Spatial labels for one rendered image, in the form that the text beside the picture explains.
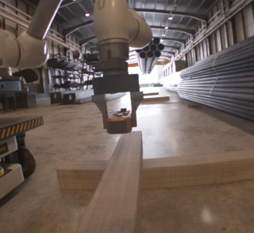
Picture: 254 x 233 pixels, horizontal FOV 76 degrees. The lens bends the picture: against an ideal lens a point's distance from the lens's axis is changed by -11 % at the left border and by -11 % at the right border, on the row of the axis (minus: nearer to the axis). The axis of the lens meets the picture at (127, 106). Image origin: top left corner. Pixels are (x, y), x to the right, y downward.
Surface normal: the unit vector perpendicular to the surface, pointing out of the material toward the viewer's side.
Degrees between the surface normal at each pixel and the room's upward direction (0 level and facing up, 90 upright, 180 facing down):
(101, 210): 0
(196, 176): 90
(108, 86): 90
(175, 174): 90
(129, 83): 90
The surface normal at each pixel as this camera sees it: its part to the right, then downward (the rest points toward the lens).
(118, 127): -0.09, 0.11
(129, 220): -0.08, -0.99
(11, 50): 0.90, -0.02
